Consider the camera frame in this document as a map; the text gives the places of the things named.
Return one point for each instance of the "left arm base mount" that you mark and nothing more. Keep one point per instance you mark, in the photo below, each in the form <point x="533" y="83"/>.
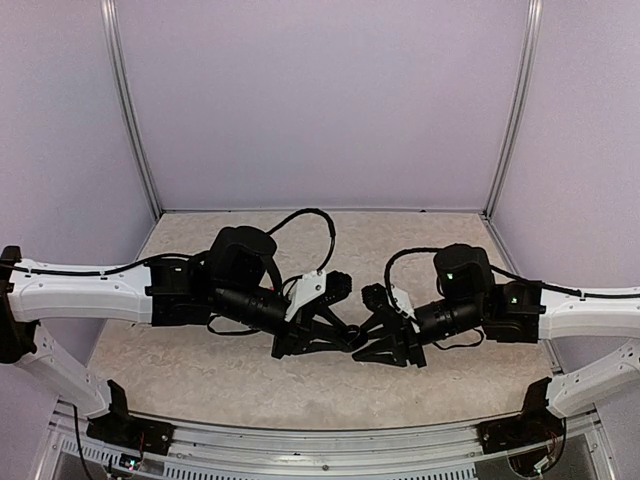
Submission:
<point x="119" y="427"/>

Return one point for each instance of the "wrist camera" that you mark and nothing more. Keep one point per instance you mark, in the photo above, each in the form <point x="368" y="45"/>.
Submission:
<point x="316" y="291"/>
<point x="377" y="299"/>

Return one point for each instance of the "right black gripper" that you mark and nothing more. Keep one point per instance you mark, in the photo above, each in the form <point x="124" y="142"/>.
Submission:
<point x="402" y="342"/>

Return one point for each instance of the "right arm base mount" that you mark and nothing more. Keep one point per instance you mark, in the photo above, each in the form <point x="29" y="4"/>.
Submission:
<point x="533" y="424"/>

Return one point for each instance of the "aluminium frame post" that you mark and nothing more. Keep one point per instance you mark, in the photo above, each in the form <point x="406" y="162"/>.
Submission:
<point x="109" y="13"/>
<point x="517" y="106"/>

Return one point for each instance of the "right aluminium frame post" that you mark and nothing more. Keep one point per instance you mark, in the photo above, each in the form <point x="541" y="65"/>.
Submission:
<point x="517" y="106"/>

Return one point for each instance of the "front aluminium rail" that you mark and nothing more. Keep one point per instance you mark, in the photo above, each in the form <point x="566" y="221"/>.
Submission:
<point x="201" y="450"/>

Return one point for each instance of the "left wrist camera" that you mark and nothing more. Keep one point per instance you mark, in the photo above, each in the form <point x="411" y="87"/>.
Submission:
<point x="316" y="291"/>

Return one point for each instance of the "left aluminium frame post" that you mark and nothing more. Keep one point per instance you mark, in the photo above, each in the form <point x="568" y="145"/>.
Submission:
<point x="109" y="13"/>

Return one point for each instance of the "black earbud charging case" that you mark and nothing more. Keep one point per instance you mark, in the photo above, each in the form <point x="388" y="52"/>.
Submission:
<point x="355" y="338"/>

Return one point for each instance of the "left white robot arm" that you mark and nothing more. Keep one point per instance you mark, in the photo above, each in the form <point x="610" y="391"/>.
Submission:
<point x="236" y="278"/>

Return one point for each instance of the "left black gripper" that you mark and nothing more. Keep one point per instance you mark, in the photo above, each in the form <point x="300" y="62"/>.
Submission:
<point x="300" y="332"/>

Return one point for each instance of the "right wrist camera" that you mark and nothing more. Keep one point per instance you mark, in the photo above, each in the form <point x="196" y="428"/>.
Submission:
<point x="377" y="299"/>

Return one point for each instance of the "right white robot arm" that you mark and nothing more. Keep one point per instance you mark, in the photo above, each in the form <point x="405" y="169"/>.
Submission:
<point x="517" y="311"/>

